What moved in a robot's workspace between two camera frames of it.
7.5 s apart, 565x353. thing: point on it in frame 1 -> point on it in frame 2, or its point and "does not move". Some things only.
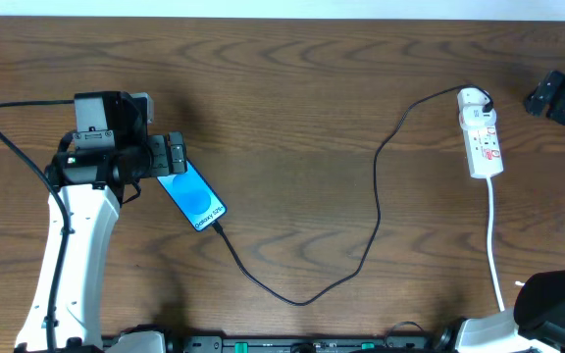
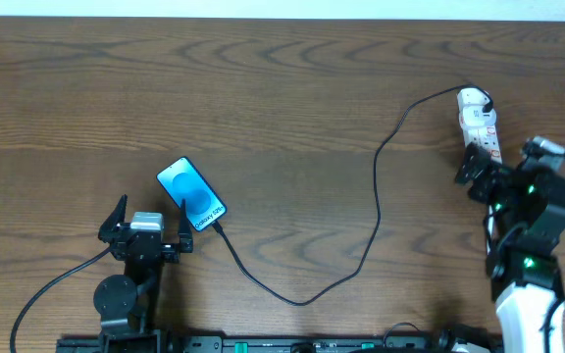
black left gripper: x=176 y=153 -> x=146 y=245
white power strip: x=478 y=116 does not move
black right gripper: x=543 y=93 -> x=482 y=173
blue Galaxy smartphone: x=198 y=201 does not move
